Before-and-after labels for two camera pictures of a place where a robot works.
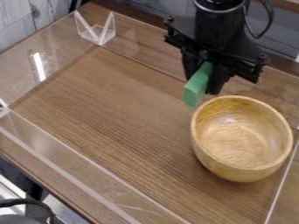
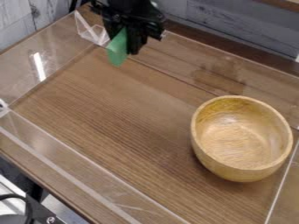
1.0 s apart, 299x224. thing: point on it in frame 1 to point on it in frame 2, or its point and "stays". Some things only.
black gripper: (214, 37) to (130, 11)
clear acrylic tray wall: (78, 176) stays
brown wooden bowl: (241, 137) stays
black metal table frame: (37, 214) stays
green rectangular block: (194, 88) to (116, 48)
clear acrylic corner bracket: (97, 34) stays
